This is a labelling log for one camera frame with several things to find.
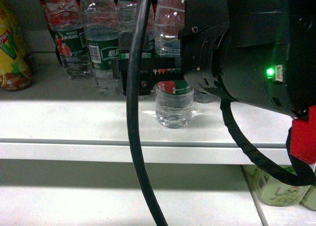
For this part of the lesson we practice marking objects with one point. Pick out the far left water bottle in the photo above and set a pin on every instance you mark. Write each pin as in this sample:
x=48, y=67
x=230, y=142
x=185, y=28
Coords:
x=68, y=33

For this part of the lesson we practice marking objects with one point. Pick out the water bottle athletes label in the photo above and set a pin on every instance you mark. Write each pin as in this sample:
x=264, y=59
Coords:
x=126, y=19
x=174, y=99

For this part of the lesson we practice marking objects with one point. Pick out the water bottle barcode label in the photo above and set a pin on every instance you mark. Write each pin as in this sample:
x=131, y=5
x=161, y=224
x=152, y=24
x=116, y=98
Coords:
x=100, y=22

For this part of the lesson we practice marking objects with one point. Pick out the water bottle right text label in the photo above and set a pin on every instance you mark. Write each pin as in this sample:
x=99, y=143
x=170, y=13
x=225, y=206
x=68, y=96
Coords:
x=201, y=97

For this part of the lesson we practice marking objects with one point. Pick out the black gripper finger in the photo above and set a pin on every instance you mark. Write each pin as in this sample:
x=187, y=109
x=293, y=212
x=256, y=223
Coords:
x=151, y=72

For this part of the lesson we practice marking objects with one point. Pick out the red plastic mount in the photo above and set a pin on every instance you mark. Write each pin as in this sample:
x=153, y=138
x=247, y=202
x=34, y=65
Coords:
x=303, y=138

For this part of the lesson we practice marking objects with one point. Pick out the water bottle athletes label behind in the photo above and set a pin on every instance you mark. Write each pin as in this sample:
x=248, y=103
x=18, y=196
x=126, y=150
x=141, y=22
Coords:
x=126, y=19

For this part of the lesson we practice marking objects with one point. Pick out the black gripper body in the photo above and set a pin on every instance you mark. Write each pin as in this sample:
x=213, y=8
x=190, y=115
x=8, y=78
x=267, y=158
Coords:
x=202, y=38

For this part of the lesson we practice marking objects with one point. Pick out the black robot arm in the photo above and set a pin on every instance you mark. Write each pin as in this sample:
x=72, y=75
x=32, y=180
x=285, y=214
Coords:
x=258, y=52

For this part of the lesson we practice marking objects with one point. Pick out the yellow drink can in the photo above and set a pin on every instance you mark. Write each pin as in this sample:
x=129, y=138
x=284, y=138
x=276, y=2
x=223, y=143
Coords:
x=16, y=68

